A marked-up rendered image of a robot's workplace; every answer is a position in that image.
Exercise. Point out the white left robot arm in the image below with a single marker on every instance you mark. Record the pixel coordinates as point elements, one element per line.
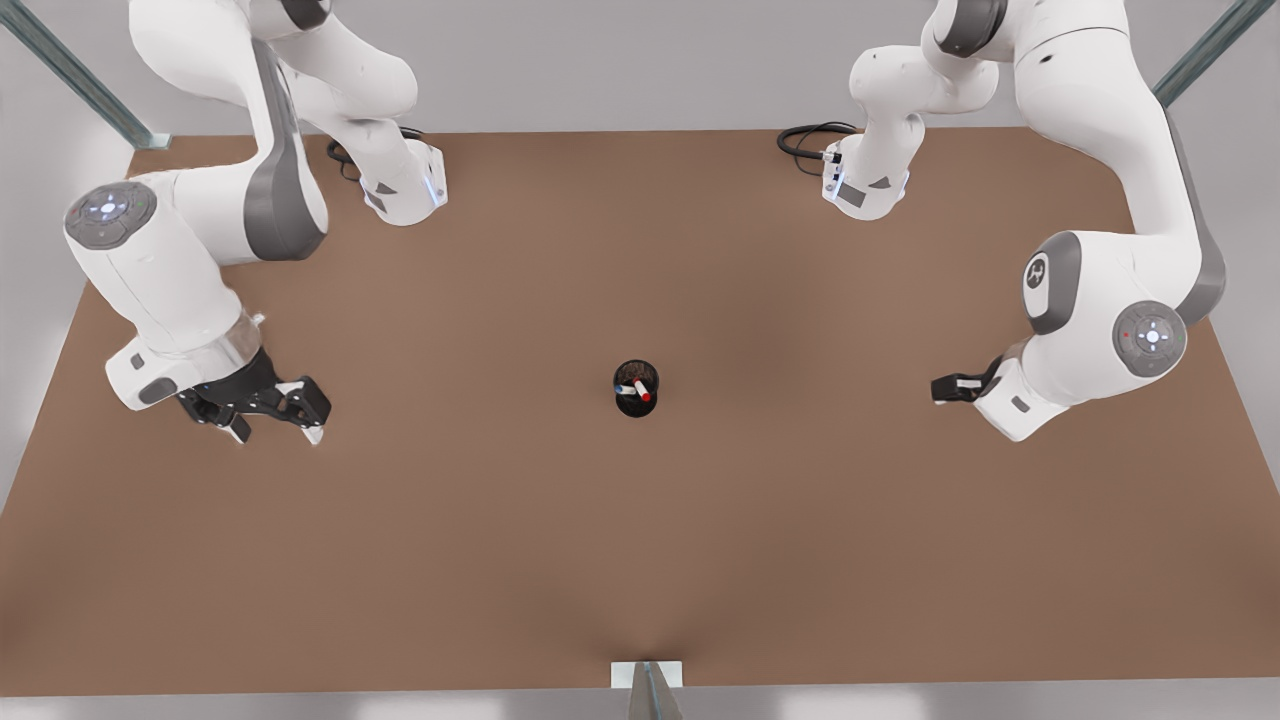
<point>1100,270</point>

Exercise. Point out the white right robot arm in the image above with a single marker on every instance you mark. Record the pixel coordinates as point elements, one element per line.
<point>180,250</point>

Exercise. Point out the black mesh pen holder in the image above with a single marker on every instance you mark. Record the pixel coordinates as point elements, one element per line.
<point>636,407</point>

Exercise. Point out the white pen with red cap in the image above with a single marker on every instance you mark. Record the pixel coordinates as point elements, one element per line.
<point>643,392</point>

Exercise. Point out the silver frame post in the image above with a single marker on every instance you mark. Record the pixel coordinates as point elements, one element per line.
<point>1200,50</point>
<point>650,690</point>
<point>80,80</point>

